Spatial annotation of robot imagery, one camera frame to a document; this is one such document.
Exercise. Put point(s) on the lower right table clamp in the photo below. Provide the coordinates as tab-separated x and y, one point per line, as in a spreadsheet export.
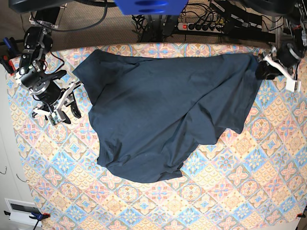
302	215

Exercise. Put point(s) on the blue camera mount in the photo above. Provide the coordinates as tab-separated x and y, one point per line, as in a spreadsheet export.
151	7

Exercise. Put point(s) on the white floor vent box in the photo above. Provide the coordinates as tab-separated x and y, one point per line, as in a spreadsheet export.
20	206

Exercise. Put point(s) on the lower left table clamp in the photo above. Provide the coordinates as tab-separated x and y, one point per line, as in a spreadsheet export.
38	216

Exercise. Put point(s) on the colourful patterned tablecloth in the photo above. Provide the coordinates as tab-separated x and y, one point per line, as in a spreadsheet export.
245	181

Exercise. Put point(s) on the dark navy t-shirt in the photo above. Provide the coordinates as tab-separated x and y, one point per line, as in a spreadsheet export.
150	114

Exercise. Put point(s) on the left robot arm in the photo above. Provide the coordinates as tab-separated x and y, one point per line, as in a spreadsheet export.
288	18

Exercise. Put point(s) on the table clamp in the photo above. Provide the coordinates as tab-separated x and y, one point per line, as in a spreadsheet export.
5	60
302	215
38	216

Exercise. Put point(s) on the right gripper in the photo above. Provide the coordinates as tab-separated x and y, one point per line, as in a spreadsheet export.
43	88

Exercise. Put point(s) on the white power strip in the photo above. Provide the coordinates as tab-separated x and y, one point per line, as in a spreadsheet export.
199	27

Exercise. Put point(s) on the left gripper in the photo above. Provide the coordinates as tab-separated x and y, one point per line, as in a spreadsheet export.
290	53

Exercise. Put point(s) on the upper left table clamp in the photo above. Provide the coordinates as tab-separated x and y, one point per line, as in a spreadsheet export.
5	60

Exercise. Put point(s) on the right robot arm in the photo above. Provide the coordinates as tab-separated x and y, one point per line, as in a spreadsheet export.
47	12

